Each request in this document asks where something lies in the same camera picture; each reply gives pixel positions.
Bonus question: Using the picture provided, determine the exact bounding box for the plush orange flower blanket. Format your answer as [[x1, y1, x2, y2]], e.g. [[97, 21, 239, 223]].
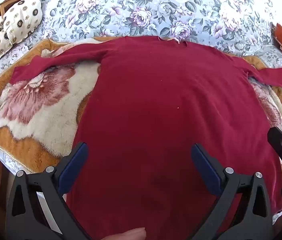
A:
[[0, 37, 282, 177]]

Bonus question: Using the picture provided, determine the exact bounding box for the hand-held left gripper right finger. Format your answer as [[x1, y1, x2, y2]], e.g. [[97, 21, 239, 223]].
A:
[[191, 144, 274, 240]]

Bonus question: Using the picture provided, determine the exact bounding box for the person's left hand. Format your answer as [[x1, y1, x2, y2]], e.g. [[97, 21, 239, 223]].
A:
[[100, 227, 146, 240]]

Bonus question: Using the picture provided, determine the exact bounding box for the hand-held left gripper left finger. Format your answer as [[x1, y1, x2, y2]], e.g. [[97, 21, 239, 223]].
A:
[[5, 142, 93, 240]]

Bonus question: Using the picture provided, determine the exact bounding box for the dark red sweater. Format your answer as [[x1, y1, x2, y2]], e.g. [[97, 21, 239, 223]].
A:
[[10, 35, 282, 240]]

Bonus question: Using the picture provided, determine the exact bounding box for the floral bedspread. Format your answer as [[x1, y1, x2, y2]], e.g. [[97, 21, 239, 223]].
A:
[[0, 0, 282, 174]]

